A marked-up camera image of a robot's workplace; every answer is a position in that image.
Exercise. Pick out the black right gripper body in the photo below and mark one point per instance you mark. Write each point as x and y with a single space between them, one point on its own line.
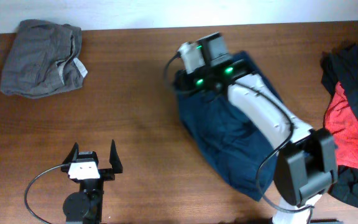
195 81

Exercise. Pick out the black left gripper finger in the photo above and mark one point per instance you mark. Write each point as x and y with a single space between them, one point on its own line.
114 159
73 154

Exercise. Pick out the dark blue shorts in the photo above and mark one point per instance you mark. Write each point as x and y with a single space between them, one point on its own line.
229 141

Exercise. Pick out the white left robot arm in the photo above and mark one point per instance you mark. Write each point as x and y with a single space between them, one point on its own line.
85 205

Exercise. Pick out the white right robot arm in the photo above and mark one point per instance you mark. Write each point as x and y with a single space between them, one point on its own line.
306 166

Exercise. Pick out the folded grey shorts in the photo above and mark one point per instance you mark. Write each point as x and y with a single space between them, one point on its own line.
43 60

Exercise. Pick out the red mesh garment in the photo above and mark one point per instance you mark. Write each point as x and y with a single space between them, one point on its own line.
341 122

